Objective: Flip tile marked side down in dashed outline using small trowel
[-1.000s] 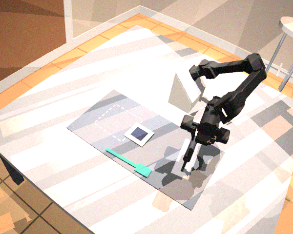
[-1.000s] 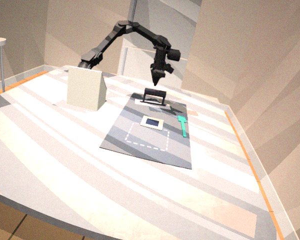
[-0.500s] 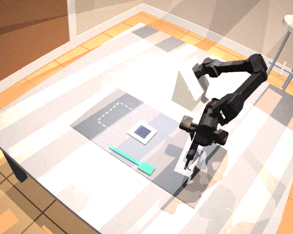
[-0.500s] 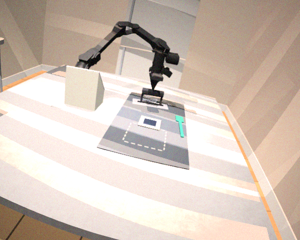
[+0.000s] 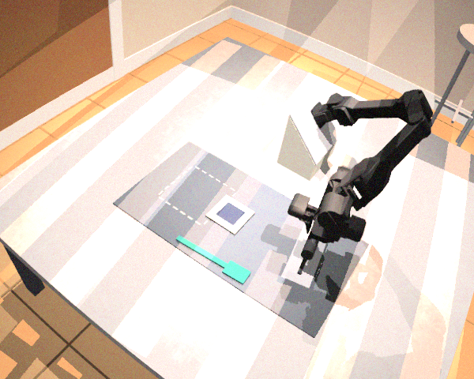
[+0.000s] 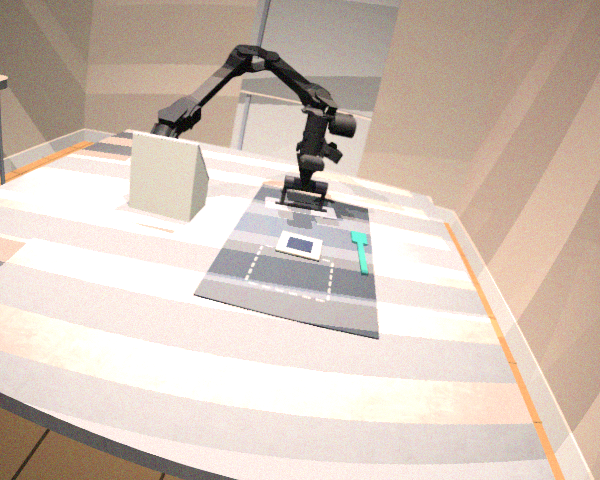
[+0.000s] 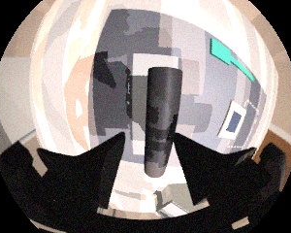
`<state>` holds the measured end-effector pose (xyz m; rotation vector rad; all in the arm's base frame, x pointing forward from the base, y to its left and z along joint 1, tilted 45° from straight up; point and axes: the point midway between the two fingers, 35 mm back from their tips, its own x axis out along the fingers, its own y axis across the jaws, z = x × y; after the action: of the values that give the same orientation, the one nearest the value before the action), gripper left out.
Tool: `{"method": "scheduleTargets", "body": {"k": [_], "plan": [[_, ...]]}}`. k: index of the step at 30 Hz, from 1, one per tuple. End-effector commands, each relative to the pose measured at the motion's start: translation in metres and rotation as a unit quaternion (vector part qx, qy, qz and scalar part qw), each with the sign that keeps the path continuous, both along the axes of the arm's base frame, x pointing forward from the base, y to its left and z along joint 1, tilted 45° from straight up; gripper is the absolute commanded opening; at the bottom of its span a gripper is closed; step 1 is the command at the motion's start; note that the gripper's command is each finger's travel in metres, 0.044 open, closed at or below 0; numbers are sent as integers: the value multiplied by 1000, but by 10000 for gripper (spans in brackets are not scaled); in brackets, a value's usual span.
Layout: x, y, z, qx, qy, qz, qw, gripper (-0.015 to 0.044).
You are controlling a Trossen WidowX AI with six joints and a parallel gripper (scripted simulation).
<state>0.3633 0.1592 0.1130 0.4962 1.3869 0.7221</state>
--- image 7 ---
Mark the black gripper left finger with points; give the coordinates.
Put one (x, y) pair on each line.
(93, 171)

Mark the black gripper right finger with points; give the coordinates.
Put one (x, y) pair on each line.
(206, 169)

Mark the white square tile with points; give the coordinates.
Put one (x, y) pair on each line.
(232, 122)

